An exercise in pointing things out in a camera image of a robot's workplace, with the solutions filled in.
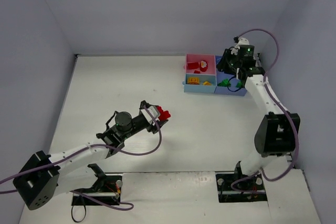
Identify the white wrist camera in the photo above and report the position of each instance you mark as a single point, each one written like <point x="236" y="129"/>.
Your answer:
<point x="240" y="41"/>
<point x="150" y="114"/>

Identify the yellow rounded lego brick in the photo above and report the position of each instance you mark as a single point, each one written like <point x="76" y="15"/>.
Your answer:
<point x="193" y="81"/>

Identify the flower lego stack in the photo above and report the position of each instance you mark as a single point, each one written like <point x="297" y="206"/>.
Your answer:
<point x="203" y="66"/>

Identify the small yellow lego brick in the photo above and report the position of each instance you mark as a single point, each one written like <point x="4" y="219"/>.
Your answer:
<point x="206" y="83"/>

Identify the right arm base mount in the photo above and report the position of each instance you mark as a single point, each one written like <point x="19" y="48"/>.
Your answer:
<point x="252" y="190"/>

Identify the green square lego brick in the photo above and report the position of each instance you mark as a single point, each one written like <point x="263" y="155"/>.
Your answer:
<point x="225" y="83"/>

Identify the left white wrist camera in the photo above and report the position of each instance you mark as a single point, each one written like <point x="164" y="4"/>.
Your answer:
<point x="150" y="114"/>

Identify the light blue container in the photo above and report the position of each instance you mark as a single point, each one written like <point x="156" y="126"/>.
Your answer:
<point x="200" y="88"/>

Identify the red green lego stack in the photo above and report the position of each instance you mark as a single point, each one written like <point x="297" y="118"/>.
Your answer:
<point x="164" y="114"/>

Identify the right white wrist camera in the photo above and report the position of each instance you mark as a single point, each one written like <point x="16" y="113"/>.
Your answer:
<point x="240" y="41"/>

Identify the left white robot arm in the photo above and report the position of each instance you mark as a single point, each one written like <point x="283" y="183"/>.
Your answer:
<point x="47" y="175"/>

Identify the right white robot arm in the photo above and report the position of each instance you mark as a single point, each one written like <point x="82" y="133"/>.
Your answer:
<point x="277" y="134"/>

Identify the pink container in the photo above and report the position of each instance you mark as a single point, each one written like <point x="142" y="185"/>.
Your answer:
<point x="198" y="58"/>

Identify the green rounded lego brick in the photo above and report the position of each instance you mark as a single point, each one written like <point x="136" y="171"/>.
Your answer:
<point x="239" y="85"/>

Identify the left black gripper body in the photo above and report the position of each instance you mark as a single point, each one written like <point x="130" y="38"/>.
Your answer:
<point x="153" y="126"/>

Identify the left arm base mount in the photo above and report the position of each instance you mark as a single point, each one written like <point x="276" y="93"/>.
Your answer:
<point x="109" y="192"/>

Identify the dark blue container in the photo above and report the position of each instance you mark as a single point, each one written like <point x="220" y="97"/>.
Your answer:
<point x="232" y="90"/>

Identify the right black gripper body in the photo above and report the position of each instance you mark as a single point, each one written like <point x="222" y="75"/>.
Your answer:
<point x="224" y="64"/>

